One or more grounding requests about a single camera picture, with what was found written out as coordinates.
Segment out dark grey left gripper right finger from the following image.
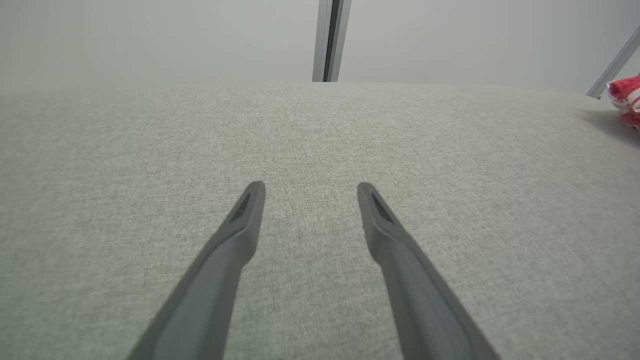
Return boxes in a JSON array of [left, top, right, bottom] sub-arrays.
[[357, 181, 502, 360]]

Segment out grey metal partition post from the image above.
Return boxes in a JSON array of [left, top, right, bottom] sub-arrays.
[[312, 0, 353, 83]]

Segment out grey fabric sofa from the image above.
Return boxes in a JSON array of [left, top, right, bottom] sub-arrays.
[[0, 82, 640, 360]]

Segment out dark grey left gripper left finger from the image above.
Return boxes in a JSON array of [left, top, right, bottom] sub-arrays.
[[127, 180, 267, 360]]

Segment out red shirt with white sleeves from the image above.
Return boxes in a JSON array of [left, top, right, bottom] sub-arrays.
[[606, 73, 640, 113]]

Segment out light grey slanted metal rail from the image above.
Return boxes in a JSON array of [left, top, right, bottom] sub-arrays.
[[586, 26, 640, 99]]

